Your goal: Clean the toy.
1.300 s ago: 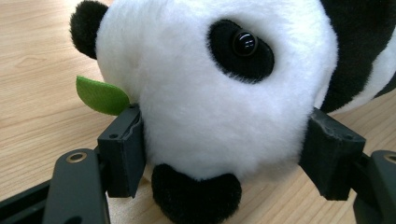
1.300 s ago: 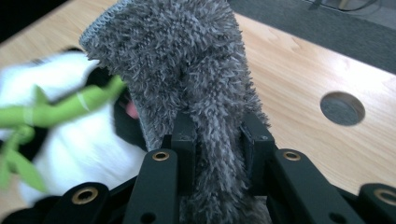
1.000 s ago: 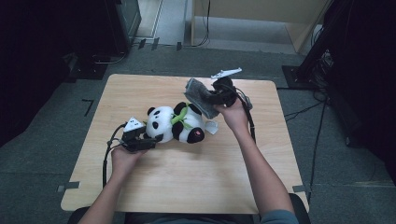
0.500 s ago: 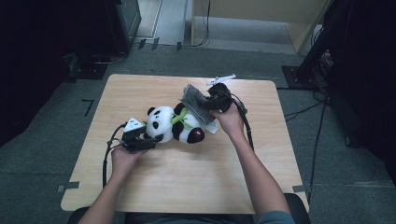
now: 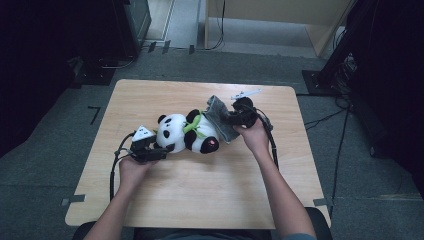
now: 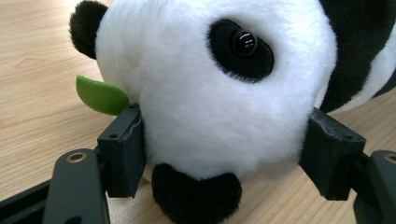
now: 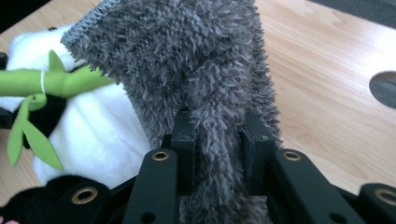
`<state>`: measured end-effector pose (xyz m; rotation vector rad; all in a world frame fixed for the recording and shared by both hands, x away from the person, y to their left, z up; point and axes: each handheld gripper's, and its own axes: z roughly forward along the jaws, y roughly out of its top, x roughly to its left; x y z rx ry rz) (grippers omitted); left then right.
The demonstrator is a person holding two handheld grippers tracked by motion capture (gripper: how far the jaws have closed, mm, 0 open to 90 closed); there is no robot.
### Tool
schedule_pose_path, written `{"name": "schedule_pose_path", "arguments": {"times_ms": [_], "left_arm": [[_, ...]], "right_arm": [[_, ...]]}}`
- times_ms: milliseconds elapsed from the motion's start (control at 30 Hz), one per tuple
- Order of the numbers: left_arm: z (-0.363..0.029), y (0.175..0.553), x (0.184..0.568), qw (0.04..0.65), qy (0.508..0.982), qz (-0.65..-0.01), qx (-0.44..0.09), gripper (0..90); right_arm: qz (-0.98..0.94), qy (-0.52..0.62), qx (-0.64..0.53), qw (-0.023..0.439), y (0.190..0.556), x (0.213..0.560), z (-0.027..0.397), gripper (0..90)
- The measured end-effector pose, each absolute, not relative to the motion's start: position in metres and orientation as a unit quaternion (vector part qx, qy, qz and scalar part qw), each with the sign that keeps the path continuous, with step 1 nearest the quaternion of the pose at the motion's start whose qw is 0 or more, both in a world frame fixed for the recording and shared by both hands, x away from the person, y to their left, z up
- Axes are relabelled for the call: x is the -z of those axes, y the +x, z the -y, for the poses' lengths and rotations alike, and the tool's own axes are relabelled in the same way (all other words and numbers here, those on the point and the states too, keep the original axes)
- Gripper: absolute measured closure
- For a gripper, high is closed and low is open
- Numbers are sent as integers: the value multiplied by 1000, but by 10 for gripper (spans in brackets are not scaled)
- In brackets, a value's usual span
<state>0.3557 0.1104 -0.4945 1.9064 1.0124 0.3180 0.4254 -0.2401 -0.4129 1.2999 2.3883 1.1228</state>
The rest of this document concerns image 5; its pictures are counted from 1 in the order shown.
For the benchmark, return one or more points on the grey fuzzy cloth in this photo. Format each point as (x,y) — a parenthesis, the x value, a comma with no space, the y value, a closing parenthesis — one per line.
(218,116)

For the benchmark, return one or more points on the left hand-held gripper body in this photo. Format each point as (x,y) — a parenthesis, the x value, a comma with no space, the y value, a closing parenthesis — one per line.
(141,145)

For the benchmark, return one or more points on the black floor tape mark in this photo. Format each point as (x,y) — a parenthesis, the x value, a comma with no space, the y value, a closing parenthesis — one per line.
(95,115)

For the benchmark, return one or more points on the black cabinet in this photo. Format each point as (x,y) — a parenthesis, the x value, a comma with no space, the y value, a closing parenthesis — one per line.
(133,26)

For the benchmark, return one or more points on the panda plush toy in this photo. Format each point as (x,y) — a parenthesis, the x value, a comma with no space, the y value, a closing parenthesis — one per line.
(180,133)

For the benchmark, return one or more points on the grey floor tape strip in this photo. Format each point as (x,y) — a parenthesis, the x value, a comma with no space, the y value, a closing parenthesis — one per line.
(321,202)
(73,200)

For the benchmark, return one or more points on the person's right hand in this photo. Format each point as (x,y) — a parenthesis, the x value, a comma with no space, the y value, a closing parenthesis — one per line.
(255,138)

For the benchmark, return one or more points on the black metal stand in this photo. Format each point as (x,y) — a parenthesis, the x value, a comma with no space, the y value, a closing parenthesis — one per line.
(320,81)

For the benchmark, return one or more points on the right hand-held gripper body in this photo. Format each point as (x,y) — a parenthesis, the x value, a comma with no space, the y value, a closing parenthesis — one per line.
(245,113)

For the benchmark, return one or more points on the person's left hand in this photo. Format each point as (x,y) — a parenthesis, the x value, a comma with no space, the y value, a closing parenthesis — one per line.
(133,173)

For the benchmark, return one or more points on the black floor base plate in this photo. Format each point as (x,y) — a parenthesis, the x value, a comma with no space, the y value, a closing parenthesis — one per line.
(93,75)

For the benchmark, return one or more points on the person's dark clothing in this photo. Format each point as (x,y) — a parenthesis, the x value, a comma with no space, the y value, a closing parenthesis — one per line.
(200,234)

